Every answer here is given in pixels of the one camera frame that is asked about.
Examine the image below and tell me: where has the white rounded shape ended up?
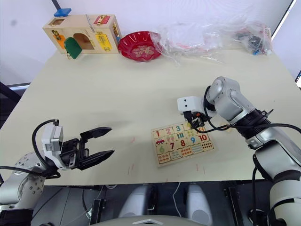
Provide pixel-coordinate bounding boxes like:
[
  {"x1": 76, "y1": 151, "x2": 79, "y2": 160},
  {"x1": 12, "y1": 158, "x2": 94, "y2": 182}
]
[
  {"x1": 185, "y1": 183, "x2": 214, "y2": 221},
  {"x1": 118, "y1": 184, "x2": 158, "y2": 218}
]

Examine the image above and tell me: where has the thin white cable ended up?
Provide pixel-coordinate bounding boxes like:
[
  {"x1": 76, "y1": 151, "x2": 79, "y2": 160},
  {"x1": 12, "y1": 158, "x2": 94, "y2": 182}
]
[{"x1": 172, "y1": 182, "x2": 182, "y2": 217}]

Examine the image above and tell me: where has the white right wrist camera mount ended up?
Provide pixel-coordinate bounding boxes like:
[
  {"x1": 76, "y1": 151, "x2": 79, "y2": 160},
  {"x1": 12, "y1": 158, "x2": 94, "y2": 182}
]
[{"x1": 177, "y1": 96, "x2": 205, "y2": 116}]

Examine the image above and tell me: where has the black lower arm cable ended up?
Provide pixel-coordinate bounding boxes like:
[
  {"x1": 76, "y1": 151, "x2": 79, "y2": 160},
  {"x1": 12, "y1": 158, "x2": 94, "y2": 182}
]
[{"x1": 251, "y1": 154, "x2": 260, "y2": 226}]

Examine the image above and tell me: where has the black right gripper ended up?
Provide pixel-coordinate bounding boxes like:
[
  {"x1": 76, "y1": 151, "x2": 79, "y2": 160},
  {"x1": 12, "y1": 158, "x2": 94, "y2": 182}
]
[{"x1": 183, "y1": 110, "x2": 206, "y2": 133}]

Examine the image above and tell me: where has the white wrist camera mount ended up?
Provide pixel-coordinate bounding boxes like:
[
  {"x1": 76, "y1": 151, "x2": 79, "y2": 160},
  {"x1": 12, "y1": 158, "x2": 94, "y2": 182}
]
[
  {"x1": 41, "y1": 122, "x2": 64, "y2": 170},
  {"x1": 177, "y1": 96, "x2": 205, "y2": 116}
]

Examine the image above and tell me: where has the clear empty plastic bag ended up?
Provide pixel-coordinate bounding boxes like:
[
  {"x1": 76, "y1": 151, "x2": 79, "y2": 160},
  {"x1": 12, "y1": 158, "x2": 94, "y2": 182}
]
[{"x1": 150, "y1": 20, "x2": 237, "y2": 68}]

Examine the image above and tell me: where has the blue block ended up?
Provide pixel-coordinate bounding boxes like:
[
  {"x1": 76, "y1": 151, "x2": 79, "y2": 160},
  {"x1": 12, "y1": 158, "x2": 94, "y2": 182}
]
[{"x1": 53, "y1": 8, "x2": 72, "y2": 18}]

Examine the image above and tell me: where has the black framed monitor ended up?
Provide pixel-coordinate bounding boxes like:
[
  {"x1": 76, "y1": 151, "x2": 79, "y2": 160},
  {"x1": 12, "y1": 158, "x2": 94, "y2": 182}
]
[{"x1": 271, "y1": 0, "x2": 301, "y2": 40}]

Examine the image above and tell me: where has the wooden latch busy box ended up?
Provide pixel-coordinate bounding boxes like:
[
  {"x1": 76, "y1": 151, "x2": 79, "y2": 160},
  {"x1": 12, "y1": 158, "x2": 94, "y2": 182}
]
[{"x1": 42, "y1": 14, "x2": 123, "y2": 60}]

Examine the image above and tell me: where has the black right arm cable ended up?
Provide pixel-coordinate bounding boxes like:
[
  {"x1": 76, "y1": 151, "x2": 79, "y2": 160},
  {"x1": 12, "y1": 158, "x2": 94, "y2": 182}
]
[{"x1": 203, "y1": 86, "x2": 301, "y2": 133}]

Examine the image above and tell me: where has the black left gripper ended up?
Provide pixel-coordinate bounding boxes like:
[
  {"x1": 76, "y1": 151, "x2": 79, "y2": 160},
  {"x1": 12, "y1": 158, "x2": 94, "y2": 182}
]
[{"x1": 58, "y1": 127, "x2": 116, "y2": 171}]

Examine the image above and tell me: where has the wooden number puzzle board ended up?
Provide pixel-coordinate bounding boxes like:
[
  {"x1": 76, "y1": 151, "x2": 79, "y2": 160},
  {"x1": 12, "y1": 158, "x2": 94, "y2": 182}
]
[{"x1": 150, "y1": 123, "x2": 215, "y2": 169}]

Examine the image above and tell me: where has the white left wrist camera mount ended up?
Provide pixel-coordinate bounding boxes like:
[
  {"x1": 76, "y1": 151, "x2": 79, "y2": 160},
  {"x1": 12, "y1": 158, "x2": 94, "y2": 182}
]
[{"x1": 41, "y1": 122, "x2": 64, "y2": 170}]

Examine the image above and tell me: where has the plastic bag with dark parts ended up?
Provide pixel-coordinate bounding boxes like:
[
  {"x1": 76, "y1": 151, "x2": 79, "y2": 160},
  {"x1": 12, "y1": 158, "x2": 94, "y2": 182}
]
[{"x1": 229, "y1": 20, "x2": 274, "y2": 57}]

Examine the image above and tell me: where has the red patterned plate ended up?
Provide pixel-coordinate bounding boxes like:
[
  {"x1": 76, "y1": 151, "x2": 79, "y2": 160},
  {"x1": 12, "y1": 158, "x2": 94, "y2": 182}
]
[{"x1": 118, "y1": 30, "x2": 163, "y2": 64}]

